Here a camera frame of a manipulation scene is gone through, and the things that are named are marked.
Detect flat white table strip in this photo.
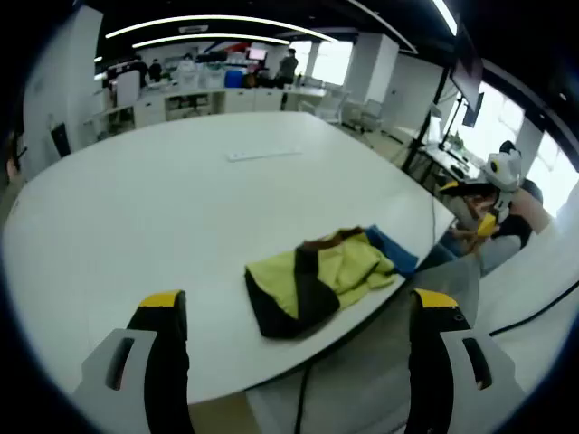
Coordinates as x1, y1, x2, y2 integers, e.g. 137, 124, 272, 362
227, 150, 303, 163

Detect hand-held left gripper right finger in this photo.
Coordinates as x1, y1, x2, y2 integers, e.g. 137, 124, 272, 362
406, 288, 529, 434

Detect white cabinet box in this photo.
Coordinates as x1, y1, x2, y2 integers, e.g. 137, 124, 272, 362
115, 70, 140, 109

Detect person's grey trousers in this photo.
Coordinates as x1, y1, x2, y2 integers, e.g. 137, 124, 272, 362
415, 234, 528, 329

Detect white side desk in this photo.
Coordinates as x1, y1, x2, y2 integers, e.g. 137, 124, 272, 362
419, 143, 488, 183

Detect yellow blue grey garment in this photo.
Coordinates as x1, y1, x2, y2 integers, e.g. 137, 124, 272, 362
243, 224, 420, 340

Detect white square pillar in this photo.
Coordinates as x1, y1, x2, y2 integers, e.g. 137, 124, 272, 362
22, 6, 104, 169

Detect large dark monitor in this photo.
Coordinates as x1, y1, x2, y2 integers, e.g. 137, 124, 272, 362
448, 26, 486, 128

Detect long curved ceiling light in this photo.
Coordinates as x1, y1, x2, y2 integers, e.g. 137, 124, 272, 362
432, 0, 459, 36

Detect black cable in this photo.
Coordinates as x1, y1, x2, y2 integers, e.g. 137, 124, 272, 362
292, 361, 314, 434
489, 280, 579, 336

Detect black monitor stand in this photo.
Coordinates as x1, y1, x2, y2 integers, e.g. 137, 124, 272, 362
401, 67, 453, 175

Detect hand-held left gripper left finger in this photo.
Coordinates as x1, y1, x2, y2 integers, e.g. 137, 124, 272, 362
71, 288, 196, 434

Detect black waste bin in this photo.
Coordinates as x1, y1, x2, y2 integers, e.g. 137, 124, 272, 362
51, 121, 72, 158

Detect white mesh office chair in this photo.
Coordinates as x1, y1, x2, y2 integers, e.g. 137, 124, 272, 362
346, 98, 385, 135

